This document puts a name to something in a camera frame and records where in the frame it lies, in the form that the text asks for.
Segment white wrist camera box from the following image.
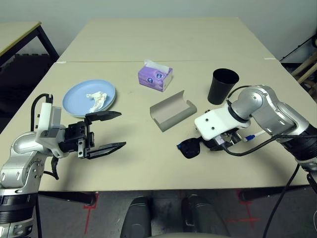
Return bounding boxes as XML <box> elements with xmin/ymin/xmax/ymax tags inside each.
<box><xmin>35</xmin><ymin>102</ymin><xmax>66</xmax><ymax>158</ymax></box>
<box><xmin>194</xmin><ymin>107</ymin><xmax>251</xmax><ymax>140</ymax></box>

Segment white tissue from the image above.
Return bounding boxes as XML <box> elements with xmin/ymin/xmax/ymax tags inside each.
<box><xmin>85</xmin><ymin>91</ymin><xmax>108</xmax><ymax>113</ymax></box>

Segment wooden chair frame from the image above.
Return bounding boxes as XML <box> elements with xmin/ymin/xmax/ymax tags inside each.
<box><xmin>291</xmin><ymin>55</ymin><xmax>317</xmax><ymax>98</ymax></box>

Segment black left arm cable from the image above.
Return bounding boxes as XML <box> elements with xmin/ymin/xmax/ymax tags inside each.
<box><xmin>30</xmin><ymin>93</ymin><xmax>60</xmax><ymax>238</ymax></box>

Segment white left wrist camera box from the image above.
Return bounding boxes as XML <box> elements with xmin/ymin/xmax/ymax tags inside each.
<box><xmin>35</xmin><ymin>102</ymin><xmax>66</xmax><ymax>158</ymax></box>

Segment black foam floor mat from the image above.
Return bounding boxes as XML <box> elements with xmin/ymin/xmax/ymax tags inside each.
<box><xmin>0</xmin><ymin>53</ymin><xmax>59</xmax><ymax>126</ymax></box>

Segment black tripod rod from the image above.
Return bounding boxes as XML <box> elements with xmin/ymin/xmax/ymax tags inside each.
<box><xmin>279</xmin><ymin>35</ymin><xmax>317</xmax><ymax>62</ymax></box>

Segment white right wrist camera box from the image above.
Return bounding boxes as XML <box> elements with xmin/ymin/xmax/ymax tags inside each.
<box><xmin>194</xmin><ymin>107</ymin><xmax>251</xmax><ymax>140</ymax></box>

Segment grey robot leg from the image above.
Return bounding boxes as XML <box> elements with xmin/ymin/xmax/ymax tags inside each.
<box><xmin>181</xmin><ymin>194</ymin><xmax>229</xmax><ymax>238</ymax></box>
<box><xmin>120</xmin><ymin>196</ymin><xmax>152</xmax><ymax>238</ymax></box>

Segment white marker blue cap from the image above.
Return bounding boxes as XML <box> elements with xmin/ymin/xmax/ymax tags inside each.
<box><xmin>243</xmin><ymin>130</ymin><xmax>267</xmax><ymax>143</ymax></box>

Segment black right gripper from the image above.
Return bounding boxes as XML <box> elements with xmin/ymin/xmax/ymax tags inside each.
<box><xmin>201</xmin><ymin>129</ymin><xmax>245</xmax><ymax>151</ymax></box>

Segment purple tissue pack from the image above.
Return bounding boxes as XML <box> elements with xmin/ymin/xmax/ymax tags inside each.
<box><xmin>137</xmin><ymin>59</ymin><xmax>173</xmax><ymax>93</ymax></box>

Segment grey robot left leg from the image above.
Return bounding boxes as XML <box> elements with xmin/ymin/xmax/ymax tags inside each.
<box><xmin>120</xmin><ymin>196</ymin><xmax>152</xmax><ymax>238</ymax></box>

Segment black sunglasses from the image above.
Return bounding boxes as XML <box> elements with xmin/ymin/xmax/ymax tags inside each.
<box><xmin>177</xmin><ymin>137</ymin><xmax>203</xmax><ymax>160</ymax></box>

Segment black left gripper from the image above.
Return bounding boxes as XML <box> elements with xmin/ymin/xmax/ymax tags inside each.
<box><xmin>59</xmin><ymin>111</ymin><xmax>127</xmax><ymax>160</ymax></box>

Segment grey robot right leg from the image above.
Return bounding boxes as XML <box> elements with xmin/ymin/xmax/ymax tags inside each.
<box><xmin>181</xmin><ymin>194</ymin><xmax>229</xmax><ymax>238</ymax></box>

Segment blue plastic plate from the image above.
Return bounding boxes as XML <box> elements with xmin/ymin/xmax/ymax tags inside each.
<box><xmin>62</xmin><ymin>79</ymin><xmax>117</xmax><ymax>118</ymax></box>

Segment grey glasses case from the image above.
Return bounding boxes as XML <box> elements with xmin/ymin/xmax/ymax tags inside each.
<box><xmin>149</xmin><ymin>90</ymin><xmax>198</xmax><ymax>133</ymax></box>

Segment black plastic cup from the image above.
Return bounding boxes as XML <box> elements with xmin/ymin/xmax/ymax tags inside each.
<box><xmin>207</xmin><ymin>68</ymin><xmax>240</xmax><ymax>106</ymax></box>

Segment side table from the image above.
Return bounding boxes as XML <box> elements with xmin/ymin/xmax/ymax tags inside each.
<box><xmin>0</xmin><ymin>20</ymin><xmax>60</xmax><ymax>68</ymax></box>

